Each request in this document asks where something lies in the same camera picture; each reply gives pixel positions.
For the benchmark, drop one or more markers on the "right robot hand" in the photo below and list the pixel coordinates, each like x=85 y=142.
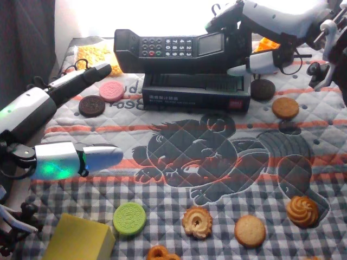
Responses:
x=271 y=16

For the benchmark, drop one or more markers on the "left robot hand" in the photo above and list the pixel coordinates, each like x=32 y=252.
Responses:
x=29 y=113

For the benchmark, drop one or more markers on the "pretzel-shaped cookie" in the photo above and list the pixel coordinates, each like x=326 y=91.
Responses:
x=158 y=253

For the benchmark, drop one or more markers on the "dark curtain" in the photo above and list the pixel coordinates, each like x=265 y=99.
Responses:
x=24 y=40

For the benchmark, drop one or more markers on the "bag of yellow beads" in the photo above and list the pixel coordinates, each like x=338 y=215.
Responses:
x=92 y=54

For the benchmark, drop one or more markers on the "pink sandwich cookie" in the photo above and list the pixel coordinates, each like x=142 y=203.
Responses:
x=111 y=90

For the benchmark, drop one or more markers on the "yellow block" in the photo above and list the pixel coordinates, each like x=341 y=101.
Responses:
x=78 y=239

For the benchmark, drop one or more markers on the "grey quilt with bear print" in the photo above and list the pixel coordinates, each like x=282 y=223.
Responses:
x=217 y=176

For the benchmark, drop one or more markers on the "green sandwich cookie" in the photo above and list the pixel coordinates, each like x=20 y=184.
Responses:
x=129 y=218

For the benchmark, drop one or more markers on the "round tan biscuit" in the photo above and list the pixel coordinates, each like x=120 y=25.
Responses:
x=250 y=231
x=285 y=107

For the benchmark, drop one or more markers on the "large black toy phone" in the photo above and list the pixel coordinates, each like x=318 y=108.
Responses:
x=173 y=63

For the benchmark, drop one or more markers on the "calculator box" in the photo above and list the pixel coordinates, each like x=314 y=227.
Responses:
x=189 y=100

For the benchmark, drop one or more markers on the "dark brown sandwich cookie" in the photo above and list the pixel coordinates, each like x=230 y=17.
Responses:
x=91 y=106
x=263 y=89

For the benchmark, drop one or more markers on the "swirl butter cookie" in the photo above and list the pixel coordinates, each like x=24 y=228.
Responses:
x=302 y=211

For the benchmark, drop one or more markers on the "orange and red brick toy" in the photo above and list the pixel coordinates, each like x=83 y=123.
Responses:
x=264 y=44

